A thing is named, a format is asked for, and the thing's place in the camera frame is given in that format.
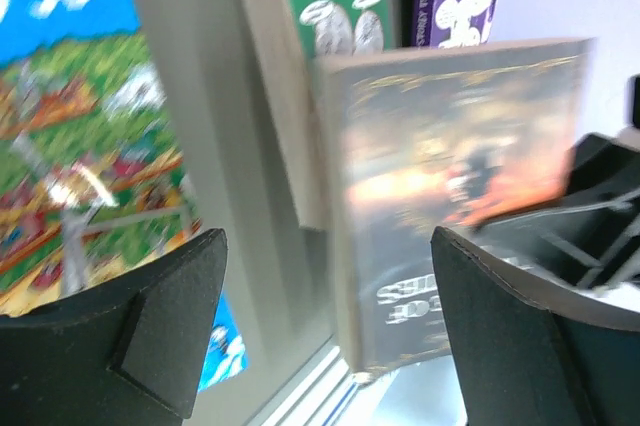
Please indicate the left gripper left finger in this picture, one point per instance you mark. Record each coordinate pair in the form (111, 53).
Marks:
(129, 351)

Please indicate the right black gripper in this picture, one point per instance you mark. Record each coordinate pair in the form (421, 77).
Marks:
(589, 238)

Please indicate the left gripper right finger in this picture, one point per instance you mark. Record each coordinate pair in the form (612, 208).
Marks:
(529, 351)

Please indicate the dark tale of two cities book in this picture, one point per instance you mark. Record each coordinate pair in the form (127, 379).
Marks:
(419, 138)

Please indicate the blue 26-storey treehouse book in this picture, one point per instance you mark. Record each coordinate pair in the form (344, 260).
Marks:
(93, 180)

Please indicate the green treehouse book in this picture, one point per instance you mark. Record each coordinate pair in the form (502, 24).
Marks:
(288, 35)

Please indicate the aluminium mounting rail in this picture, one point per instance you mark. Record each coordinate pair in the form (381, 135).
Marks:
(324, 392)

